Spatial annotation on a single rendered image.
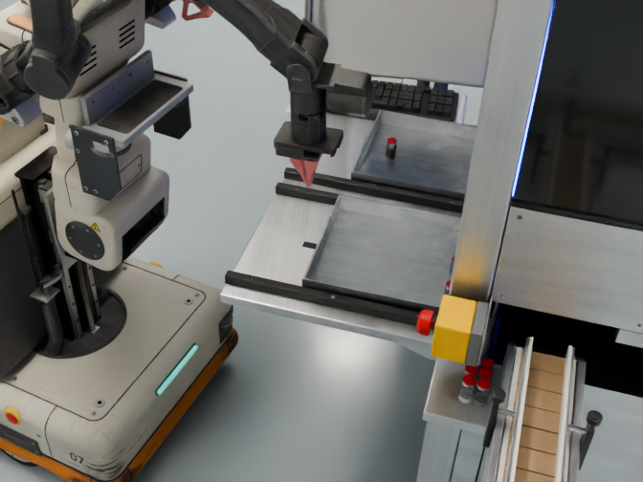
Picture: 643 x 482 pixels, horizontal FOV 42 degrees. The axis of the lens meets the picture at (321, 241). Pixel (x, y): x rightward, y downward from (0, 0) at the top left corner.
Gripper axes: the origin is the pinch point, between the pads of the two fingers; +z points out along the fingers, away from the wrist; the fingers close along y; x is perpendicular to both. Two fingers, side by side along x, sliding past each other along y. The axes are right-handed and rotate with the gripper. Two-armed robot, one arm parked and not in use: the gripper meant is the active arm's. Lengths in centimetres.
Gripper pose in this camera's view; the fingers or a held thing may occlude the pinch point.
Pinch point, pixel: (308, 181)
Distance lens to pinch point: 142.2
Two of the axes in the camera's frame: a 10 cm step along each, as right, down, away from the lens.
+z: 0.0, 7.7, 6.4
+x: 2.8, -6.2, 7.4
